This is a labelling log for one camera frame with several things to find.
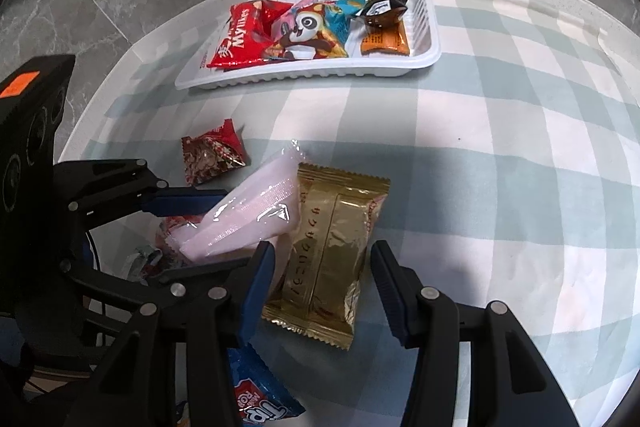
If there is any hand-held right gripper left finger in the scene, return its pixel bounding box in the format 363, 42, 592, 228
65, 241, 277, 427

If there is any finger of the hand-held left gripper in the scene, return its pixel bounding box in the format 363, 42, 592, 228
60, 257, 251, 308
52, 159, 231, 228

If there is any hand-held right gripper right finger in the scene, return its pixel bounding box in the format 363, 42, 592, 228
370, 239, 576, 427

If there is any brown red candy packet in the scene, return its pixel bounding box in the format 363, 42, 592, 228
181, 118, 247, 185

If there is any clear plastic snack packet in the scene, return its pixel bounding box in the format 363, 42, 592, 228
170, 142, 306, 264

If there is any gold snack packet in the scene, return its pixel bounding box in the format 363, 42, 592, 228
261, 162, 391, 352

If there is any blue snack packet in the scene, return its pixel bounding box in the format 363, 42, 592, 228
227, 344, 307, 427

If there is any red snack packet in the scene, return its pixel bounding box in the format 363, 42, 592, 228
206, 0, 293, 70

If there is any panda print snack packet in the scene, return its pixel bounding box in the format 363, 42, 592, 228
265, 0, 365, 62

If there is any orange snack packet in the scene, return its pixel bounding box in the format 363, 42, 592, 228
359, 24, 412, 58

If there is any white plastic tray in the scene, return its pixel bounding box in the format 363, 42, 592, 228
175, 0, 442, 92

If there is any black snack packet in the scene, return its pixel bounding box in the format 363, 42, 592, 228
360, 0, 412, 28

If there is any green white checked cloth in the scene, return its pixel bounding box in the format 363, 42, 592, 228
50, 0, 640, 408

